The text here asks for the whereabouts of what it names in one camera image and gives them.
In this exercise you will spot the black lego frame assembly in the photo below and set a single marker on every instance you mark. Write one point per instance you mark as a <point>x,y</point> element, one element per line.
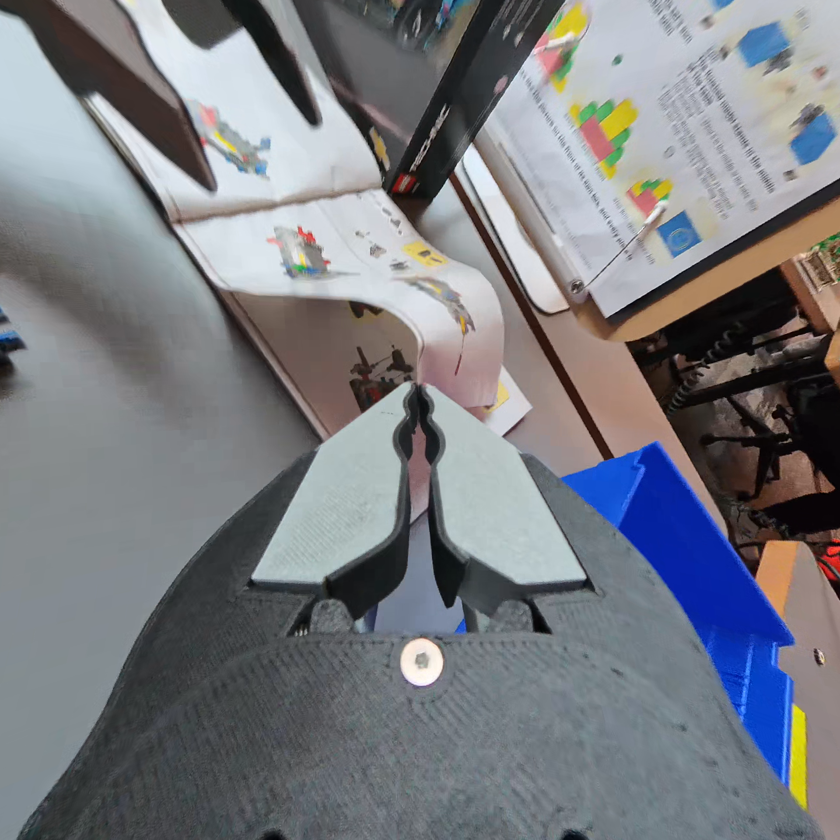
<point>8,334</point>

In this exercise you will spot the printed instruction sheet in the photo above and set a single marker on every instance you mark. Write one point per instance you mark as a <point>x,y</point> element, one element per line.
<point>689,131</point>

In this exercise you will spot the yellow block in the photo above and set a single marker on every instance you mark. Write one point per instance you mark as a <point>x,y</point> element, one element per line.
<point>798,754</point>

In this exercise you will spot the lego instruction booklet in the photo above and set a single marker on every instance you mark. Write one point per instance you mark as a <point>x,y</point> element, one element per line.
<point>315,216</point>

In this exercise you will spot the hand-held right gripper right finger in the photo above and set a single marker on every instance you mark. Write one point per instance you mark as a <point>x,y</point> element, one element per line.
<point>499,518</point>

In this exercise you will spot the green circuit board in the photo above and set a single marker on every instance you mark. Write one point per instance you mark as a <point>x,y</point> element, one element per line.
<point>820,259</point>

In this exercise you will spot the black metal stand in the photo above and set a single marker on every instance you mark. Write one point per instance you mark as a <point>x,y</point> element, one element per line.
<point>787,394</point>

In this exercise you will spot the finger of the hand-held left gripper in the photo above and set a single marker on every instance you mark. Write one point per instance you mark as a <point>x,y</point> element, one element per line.
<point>111,65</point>
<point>289,59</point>

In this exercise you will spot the black lego box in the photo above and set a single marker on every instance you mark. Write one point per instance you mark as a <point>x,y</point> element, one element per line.
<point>420,79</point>

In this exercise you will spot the blue plastic bin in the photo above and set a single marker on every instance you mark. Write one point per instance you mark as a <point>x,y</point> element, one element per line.
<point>689,558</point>

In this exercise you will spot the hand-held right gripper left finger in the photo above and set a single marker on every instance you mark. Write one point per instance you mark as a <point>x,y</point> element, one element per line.
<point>328,518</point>

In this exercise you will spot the wooden board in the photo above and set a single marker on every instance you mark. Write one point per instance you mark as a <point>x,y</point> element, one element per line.
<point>722,308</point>

